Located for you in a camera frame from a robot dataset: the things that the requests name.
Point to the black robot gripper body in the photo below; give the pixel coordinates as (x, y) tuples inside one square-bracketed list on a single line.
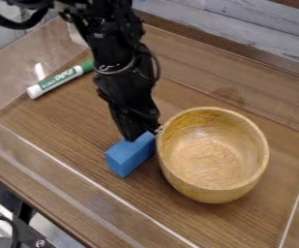
[(128, 87)]

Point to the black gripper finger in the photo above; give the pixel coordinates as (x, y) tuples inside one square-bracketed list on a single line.
[(150, 122), (130, 121)]

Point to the blue foam block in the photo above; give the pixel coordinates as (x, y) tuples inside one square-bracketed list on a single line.
[(128, 154)]

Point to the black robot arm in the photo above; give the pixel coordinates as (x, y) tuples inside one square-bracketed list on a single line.
[(126, 66)]

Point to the light wooden bowl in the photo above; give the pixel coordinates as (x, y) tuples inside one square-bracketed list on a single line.
[(214, 154)]

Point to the green white dry-erase marker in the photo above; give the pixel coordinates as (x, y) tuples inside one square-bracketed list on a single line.
[(50, 83)]

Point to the black metal stand base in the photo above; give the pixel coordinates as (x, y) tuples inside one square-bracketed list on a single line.
[(28, 237)]

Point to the clear acrylic front wall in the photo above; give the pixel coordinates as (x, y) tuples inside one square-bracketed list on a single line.
[(102, 220)]

